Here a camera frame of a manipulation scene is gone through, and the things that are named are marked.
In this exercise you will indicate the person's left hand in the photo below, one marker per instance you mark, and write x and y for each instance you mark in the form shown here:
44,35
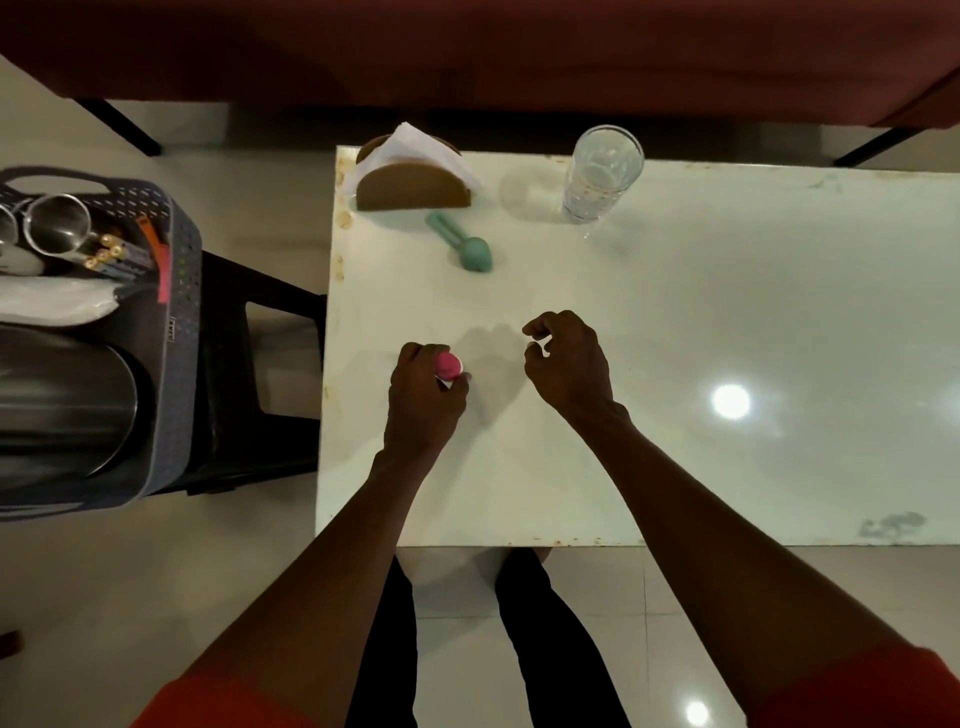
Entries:
420,412

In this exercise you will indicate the person's right hand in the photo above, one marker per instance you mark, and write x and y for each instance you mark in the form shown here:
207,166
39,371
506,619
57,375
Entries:
577,367

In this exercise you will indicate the white bottle with pink cap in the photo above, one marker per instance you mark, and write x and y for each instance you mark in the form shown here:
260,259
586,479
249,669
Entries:
448,366

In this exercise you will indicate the clear drinking glass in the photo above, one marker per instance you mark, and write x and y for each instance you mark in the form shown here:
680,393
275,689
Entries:
600,176

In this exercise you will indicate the grey plastic basket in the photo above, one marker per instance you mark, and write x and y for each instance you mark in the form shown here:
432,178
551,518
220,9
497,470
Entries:
180,337

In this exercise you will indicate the single white napkin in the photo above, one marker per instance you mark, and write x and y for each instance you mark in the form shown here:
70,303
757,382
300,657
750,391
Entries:
409,146

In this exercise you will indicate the orange plastic stick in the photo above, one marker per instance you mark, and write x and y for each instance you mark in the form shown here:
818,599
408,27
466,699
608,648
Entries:
148,234

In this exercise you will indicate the clear zip bag blue seal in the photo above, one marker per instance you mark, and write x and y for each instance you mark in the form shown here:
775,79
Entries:
52,300

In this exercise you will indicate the steel measuring cup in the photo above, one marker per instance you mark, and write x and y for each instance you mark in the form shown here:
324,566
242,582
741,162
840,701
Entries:
6,225

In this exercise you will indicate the person's left forearm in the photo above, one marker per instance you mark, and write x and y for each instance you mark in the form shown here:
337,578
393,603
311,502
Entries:
322,600

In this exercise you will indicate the person's right forearm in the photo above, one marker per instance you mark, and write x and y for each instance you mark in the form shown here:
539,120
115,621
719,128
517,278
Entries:
735,562

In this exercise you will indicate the person's left leg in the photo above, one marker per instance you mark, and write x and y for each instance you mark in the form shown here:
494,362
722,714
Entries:
382,660

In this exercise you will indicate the person's leg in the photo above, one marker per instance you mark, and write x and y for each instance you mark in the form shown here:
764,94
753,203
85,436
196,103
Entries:
555,652
382,660

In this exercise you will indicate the person's right leg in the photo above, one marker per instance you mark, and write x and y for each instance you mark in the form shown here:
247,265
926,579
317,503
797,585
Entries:
555,652

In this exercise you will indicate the white table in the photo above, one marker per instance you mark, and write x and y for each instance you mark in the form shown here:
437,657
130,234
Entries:
712,300

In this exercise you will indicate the teal plastic spoon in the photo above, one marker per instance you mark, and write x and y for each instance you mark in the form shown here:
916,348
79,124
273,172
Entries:
474,253

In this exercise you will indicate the black stool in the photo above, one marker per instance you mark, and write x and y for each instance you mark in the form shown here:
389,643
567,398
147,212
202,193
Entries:
225,442

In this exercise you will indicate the brown wooden napkin holder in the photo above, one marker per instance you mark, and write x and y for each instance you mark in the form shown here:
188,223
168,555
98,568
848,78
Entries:
412,187

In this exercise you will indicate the red fabric sofa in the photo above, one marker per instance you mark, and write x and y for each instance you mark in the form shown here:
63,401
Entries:
450,52

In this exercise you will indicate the red sweater sleeve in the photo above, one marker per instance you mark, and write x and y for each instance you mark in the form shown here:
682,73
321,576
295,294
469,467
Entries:
862,694
217,705

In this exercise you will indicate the dark wooden chair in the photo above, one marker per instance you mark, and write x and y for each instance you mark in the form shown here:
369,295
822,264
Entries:
9,645

